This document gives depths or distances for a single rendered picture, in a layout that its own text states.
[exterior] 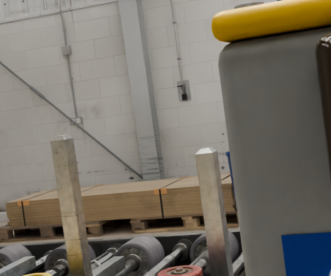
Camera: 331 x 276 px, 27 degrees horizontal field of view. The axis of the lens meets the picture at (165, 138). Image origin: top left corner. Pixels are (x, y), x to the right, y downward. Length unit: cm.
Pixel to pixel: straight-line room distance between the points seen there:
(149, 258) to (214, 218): 51
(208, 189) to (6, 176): 745
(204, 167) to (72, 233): 31
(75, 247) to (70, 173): 15
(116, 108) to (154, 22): 106
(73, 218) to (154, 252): 45
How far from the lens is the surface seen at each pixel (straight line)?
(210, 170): 129
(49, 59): 828
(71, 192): 140
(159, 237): 192
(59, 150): 140
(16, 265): 176
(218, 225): 131
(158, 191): 644
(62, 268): 186
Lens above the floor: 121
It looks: 3 degrees down
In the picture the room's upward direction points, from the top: 8 degrees counter-clockwise
